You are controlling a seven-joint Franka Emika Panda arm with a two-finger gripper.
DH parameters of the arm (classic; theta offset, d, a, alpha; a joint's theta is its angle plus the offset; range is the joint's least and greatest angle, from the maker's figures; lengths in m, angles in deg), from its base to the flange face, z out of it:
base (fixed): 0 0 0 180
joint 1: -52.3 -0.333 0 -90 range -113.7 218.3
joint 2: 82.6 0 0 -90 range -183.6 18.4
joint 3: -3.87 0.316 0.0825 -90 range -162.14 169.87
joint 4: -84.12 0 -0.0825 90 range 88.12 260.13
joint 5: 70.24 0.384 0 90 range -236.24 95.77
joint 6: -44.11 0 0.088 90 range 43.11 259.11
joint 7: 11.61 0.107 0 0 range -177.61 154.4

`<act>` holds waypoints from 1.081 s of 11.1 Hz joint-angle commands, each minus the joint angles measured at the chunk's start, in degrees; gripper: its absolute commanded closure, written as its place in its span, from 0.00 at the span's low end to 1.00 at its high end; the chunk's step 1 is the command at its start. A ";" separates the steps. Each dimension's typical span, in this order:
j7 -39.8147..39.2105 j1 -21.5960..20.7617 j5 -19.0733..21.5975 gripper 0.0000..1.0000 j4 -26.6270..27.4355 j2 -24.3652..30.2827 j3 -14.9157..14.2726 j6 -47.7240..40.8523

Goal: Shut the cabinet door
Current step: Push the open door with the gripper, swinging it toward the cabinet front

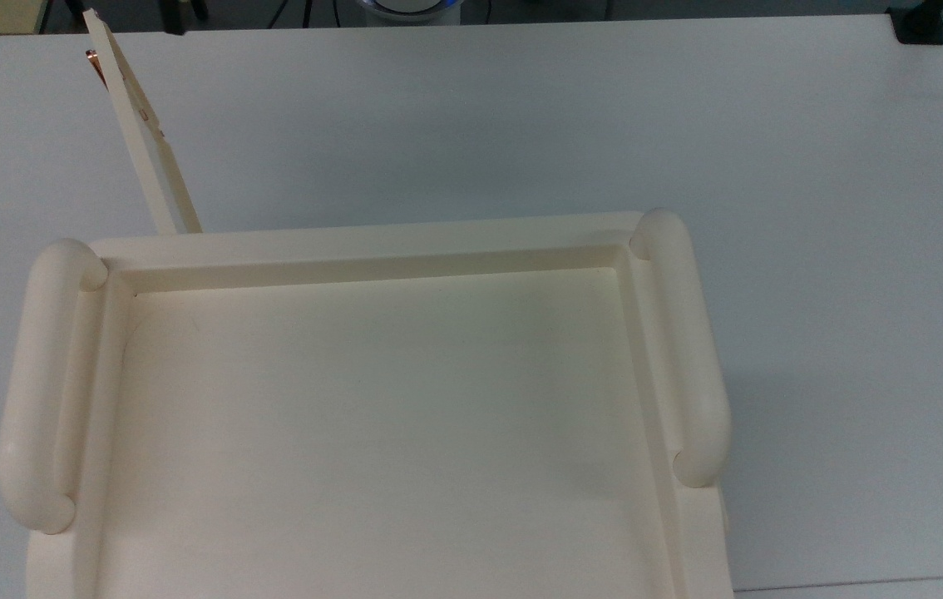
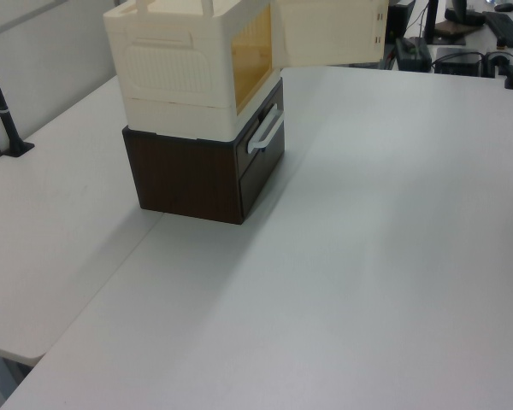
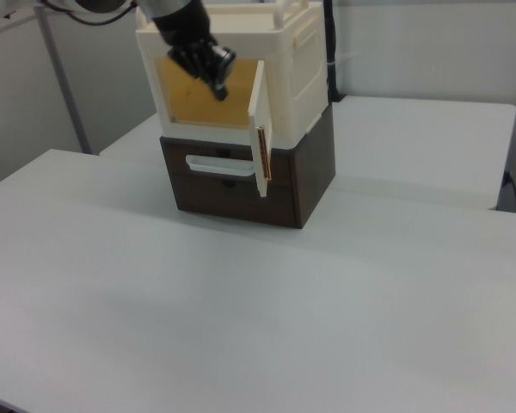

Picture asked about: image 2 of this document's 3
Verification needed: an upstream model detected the dark brown wooden drawer cabinet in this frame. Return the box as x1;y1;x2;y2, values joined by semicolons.
121;78;286;226

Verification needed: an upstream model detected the cream plastic cabinet box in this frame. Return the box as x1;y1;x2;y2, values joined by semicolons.
103;0;284;143

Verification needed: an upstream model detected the cream cabinet door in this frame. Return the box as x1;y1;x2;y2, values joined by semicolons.
271;0;389;69

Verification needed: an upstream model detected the black power supply device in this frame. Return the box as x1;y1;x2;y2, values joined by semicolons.
393;37;433;72

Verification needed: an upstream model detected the black electronics box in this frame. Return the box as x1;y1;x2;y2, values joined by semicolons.
431;50;485;76

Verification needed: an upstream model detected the black monitor pole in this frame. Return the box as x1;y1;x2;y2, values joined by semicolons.
422;0;439;44

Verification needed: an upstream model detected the black monitor stand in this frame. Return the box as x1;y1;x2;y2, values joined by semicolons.
444;0;487;27

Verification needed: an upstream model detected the black computer keyboard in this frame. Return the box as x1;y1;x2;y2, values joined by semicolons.
482;11;513;45

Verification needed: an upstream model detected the white drawer handle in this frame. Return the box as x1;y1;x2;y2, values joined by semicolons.
246;104;285;154

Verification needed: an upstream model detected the black camera stand pole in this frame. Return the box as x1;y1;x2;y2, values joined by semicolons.
0;37;36;158

